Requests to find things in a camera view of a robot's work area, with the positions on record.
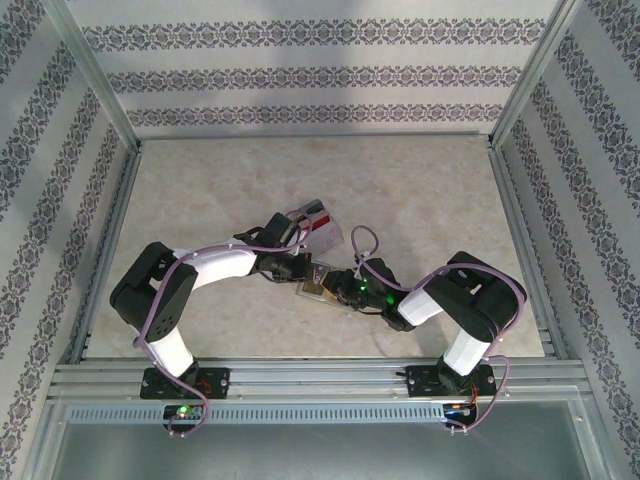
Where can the black credit card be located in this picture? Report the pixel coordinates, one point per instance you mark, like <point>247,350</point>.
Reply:
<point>318,277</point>

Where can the green card holder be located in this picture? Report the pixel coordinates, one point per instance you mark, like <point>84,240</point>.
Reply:
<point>312,292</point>

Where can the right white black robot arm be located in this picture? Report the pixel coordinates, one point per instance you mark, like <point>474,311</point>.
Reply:
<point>475,305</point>

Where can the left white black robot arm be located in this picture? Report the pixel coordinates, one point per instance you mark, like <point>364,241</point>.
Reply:
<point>165,300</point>

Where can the clear plastic card box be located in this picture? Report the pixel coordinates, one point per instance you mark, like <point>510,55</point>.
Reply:
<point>325,235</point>

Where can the red card stack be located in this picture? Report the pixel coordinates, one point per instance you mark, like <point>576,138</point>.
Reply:
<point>322,220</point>

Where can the black card stack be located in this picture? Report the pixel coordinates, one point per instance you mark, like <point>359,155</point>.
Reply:
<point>306,209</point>

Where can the right controller board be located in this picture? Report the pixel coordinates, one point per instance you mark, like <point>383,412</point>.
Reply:
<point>457,410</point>

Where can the controller board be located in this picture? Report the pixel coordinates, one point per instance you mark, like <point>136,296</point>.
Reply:
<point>457,410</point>
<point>182,412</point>

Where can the grey metal panel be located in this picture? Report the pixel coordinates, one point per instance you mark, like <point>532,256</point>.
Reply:
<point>320,452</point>

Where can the left controller board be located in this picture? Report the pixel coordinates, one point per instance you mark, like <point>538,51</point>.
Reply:
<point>182,412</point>

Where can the aluminium mounting rail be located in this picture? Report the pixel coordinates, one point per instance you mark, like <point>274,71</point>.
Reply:
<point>320,380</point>

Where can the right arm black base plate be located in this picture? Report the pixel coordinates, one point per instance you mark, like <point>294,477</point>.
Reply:
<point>425,382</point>

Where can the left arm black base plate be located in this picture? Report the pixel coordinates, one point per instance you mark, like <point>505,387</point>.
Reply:
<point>215,382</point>

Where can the right aluminium side rail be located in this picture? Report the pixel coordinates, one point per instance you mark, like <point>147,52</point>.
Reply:
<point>530,225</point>

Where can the aluminium side rail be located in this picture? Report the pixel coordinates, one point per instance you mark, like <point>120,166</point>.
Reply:
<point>530,225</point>
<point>107,225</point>

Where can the left aluminium side rail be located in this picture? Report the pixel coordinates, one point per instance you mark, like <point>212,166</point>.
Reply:
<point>107,225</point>

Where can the left aluminium frame post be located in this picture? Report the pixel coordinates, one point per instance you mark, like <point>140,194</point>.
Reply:
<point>90,70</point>

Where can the aluminium frame post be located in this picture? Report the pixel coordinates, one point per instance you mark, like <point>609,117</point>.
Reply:
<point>90,70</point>
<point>535,70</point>

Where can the right aluminium frame post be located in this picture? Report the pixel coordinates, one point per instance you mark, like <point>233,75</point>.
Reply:
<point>535,70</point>

